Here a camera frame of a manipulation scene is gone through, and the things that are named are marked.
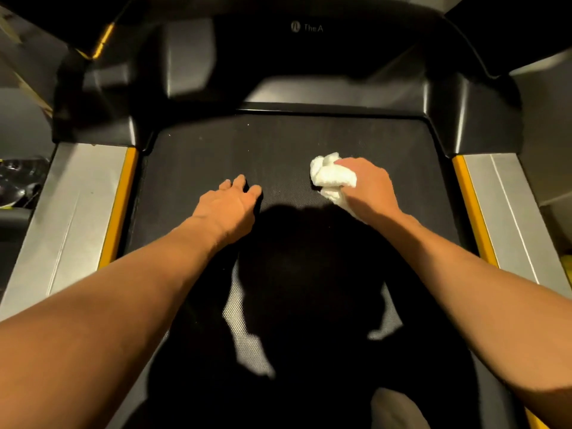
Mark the person's left forearm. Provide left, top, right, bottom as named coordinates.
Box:
left=0, top=214, right=229, bottom=429

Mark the black treadmill belt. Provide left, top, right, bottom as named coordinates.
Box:
left=107, top=112, right=530, bottom=429

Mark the grey side rail yellow edge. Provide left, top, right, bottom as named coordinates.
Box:
left=0, top=142, right=139, bottom=322
left=451, top=153, right=572, bottom=429

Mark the shiny dark metal object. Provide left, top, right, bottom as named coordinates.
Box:
left=0, top=157, right=51, bottom=211

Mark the person's leg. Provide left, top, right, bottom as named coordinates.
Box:
left=370, top=388, right=432, bottom=429

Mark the black treadmill upright post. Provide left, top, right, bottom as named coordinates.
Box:
left=0, top=0, right=135, bottom=61
left=444, top=0, right=572, bottom=79

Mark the person's right hand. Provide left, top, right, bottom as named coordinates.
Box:
left=334, top=156, right=401, bottom=225

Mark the person's left hand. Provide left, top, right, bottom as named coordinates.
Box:
left=191, top=174, right=263, bottom=246

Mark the white cloth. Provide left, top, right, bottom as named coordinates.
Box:
left=310, top=152, right=365, bottom=222

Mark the black treadmill motor cover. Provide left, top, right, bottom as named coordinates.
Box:
left=52, top=12, right=524, bottom=158

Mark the person's right forearm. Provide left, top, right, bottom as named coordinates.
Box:
left=366, top=206, right=572, bottom=429

